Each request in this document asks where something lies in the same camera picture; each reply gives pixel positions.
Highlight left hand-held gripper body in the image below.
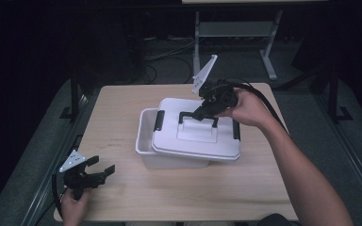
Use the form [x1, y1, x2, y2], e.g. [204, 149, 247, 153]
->
[58, 150, 107, 201]

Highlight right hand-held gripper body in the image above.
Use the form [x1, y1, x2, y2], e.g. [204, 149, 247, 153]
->
[191, 54, 239, 117]

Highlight white box lid black handle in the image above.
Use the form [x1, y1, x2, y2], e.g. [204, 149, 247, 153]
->
[151, 97, 241, 162]

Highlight white plastic storage box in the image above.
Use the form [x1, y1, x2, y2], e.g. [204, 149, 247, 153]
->
[135, 107, 211, 170]

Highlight person's left hand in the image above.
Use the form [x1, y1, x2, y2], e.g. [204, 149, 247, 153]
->
[60, 187, 91, 221]

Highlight person's right hand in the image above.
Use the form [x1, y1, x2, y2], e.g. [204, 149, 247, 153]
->
[215, 88, 276, 129]

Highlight grey metal-legged desk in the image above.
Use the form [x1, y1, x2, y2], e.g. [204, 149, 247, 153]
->
[181, 0, 328, 82]

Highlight black metal stand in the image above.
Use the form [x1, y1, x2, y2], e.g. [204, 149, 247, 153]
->
[327, 67, 354, 124]
[59, 70, 83, 122]

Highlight person's dark knee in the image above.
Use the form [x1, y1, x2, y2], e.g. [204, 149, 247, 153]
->
[255, 213, 302, 226]

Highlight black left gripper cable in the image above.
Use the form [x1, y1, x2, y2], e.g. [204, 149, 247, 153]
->
[51, 172, 66, 220]

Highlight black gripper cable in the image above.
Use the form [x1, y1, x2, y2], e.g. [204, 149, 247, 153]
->
[51, 172, 66, 220]
[224, 79, 290, 136]

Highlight metal floor rail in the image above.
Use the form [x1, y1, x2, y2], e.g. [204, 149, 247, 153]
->
[20, 93, 91, 226]
[314, 93, 362, 210]

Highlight black floor cable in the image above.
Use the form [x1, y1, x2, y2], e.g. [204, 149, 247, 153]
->
[142, 56, 194, 85]

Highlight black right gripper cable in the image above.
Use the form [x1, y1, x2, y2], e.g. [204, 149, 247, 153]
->
[224, 79, 290, 136]

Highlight grey floor cables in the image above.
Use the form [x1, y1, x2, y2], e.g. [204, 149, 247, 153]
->
[142, 37, 196, 61]

